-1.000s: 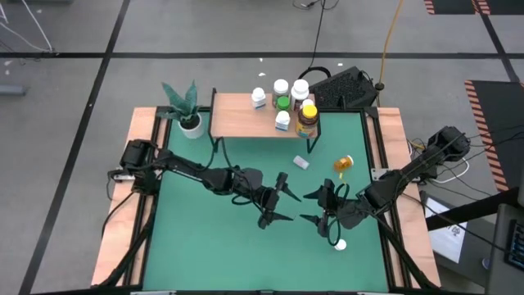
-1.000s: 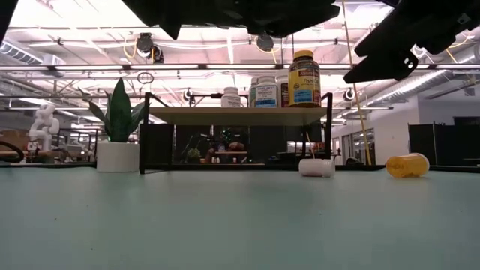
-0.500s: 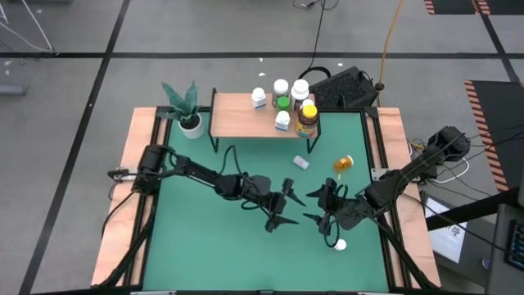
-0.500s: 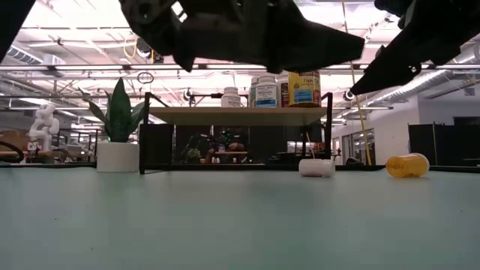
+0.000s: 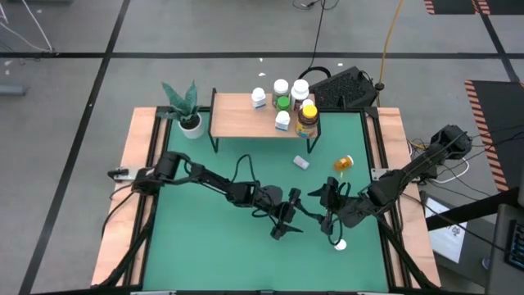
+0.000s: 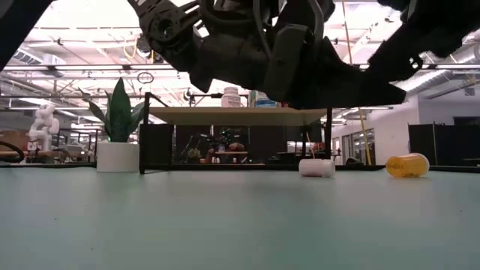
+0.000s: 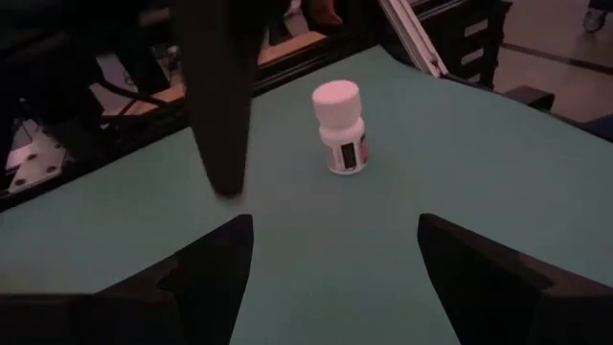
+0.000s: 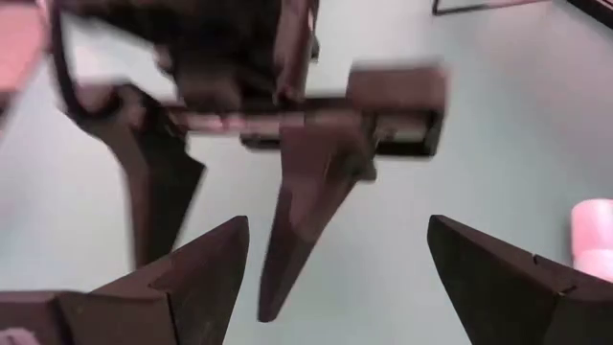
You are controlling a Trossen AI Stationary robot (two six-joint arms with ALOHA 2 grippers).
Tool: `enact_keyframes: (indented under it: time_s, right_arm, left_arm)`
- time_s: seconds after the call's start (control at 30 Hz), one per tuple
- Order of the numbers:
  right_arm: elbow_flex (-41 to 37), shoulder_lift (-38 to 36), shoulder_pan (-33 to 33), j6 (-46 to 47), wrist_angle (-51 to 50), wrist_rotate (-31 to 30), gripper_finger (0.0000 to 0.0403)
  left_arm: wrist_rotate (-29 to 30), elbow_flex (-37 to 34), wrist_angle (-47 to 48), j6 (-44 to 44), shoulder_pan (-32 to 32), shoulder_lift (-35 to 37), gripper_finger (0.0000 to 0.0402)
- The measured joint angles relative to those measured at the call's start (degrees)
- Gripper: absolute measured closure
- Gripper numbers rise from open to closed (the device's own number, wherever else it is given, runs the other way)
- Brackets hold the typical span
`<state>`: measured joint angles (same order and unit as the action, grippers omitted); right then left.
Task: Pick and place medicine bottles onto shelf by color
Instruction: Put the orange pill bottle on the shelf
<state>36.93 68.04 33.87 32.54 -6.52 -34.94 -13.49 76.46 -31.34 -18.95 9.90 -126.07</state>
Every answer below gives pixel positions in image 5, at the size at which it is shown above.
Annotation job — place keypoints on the green plant in white pot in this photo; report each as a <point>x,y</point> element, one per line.
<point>191,123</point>

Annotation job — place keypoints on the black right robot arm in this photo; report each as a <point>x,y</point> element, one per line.
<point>409,176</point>

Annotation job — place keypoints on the black control panel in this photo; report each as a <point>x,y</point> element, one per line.
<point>516,246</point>

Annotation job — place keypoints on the green cap medicine bottle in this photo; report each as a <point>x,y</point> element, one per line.
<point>283,103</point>

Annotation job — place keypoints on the green table mat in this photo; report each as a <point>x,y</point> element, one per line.
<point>229,262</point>

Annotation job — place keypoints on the orange pill vial white cap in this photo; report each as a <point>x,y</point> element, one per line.
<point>343,164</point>

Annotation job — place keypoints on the clear gummies bottle green label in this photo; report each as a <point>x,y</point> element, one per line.
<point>281,86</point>

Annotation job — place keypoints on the large white pill bottle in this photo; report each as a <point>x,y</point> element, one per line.
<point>301,87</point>

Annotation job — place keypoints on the grey metal cabinet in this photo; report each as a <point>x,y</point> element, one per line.
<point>497,278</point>

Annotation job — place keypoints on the small white pill bottle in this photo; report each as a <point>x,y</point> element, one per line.
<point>340,245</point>

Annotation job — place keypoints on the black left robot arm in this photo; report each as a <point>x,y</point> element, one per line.
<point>209,178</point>

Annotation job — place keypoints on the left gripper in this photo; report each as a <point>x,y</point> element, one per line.
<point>286,209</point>

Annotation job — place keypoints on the fish oil bottle yellow cap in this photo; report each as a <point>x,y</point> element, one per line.
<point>310,111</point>

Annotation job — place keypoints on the wooden shelf black metal frame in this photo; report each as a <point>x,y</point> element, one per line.
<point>233,119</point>

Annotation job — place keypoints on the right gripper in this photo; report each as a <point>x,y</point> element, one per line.
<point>340,209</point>

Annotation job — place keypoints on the black mat hazard striped edge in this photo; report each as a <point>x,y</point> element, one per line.
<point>450,6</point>
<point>503,123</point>

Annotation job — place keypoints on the black metal bar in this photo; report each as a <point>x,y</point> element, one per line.
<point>471,210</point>

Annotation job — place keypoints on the white paper sheet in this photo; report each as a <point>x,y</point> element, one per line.
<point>448,241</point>

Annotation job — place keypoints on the grey metal base plate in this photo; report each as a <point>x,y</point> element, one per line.
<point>131,174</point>
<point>376,174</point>

